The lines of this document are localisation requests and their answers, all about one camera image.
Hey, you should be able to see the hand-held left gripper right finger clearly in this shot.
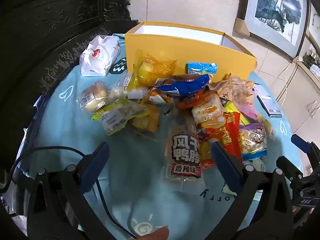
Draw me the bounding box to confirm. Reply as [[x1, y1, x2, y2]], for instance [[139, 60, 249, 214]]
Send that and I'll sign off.
[[211, 141, 293, 240]]

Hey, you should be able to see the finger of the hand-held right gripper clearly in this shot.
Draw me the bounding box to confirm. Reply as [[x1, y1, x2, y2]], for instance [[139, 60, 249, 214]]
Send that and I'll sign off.
[[291, 133, 320, 161], [276, 155, 305, 181]]

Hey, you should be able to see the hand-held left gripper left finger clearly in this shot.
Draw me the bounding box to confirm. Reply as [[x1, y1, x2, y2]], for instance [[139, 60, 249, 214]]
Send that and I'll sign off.
[[27, 142, 112, 240]]

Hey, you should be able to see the red yellow snack packet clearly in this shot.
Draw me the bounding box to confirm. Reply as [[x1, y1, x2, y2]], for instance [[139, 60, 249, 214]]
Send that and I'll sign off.
[[196, 112, 243, 171]]

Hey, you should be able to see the brown duck snack packet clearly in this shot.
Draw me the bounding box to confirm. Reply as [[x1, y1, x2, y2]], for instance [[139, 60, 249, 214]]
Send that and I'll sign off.
[[163, 111, 204, 183]]

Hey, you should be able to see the small blue white snack packet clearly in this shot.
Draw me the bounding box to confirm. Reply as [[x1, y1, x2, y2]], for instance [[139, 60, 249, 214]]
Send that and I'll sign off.
[[187, 62, 218, 82]]

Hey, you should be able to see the yellow cardboard box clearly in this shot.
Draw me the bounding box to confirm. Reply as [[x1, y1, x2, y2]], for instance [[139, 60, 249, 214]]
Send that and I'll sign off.
[[124, 21, 257, 80]]

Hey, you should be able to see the clear pale snack packet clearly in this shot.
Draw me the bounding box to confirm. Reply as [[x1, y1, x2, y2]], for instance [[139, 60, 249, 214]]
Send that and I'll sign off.
[[257, 115, 277, 141]]

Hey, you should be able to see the purple white snack packet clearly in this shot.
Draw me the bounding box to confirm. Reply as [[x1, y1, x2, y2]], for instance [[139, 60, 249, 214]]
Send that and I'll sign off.
[[239, 123, 268, 161]]

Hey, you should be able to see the beige cabinet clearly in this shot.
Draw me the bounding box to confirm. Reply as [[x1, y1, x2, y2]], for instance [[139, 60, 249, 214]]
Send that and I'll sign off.
[[276, 61, 320, 137]]

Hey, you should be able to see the black smartphone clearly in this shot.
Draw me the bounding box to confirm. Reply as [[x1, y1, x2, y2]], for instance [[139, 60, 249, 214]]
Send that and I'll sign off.
[[252, 84, 282, 118]]

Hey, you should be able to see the yellow edged labelled snack packet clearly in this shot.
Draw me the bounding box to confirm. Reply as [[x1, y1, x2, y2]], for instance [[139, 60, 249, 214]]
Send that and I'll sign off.
[[91, 99, 150, 136]]

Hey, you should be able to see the pink snack packet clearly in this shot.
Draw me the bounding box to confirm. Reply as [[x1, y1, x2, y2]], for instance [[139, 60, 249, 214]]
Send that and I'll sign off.
[[239, 99, 259, 121]]

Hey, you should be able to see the yellow green snack packet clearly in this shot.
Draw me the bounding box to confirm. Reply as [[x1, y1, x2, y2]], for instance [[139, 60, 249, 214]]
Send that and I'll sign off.
[[223, 101, 250, 126]]

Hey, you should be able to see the white orange bun packet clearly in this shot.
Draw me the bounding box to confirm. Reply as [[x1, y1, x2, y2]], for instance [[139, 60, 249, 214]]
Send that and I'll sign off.
[[192, 91, 224, 125]]

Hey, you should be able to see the clear bread roll packet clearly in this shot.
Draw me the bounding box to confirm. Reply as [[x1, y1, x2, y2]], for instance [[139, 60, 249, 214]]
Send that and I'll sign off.
[[76, 81, 110, 112]]

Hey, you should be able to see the beige transparent snack packet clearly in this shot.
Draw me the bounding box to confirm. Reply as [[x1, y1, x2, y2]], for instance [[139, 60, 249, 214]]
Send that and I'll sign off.
[[209, 73, 256, 105]]

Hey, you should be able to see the dark brush holder set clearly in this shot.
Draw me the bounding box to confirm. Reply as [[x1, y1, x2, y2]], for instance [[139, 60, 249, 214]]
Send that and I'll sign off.
[[301, 46, 320, 70]]

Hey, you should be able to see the white tissue pack red print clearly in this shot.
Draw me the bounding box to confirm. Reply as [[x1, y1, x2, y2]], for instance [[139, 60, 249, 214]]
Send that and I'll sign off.
[[79, 35, 121, 77]]

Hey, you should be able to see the framed branch painting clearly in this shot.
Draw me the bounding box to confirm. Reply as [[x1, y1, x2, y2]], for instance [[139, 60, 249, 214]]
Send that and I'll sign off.
[[304, 1, 320, 48]]

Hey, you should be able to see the framed lotus painting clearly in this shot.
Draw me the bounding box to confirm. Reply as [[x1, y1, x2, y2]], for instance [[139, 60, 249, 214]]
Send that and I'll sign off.
[[236, 0, 309, 59]]

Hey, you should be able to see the dark carved wooden screen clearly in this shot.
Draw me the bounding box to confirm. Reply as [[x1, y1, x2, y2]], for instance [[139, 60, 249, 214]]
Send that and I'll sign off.
[[0, 0, 139, 155]]

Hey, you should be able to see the black cable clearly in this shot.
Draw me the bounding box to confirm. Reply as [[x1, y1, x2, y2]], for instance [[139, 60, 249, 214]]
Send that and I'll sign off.
[[14, 146, 139, 239]]

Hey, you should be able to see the white cable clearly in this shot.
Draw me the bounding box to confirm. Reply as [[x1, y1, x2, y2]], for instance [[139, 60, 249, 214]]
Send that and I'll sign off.
[[274, 57, 302, 105]]

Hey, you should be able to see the cardboard frame corner protector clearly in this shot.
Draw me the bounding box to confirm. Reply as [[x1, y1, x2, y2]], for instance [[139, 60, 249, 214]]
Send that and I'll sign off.
[[233, 18, 251, 37]]

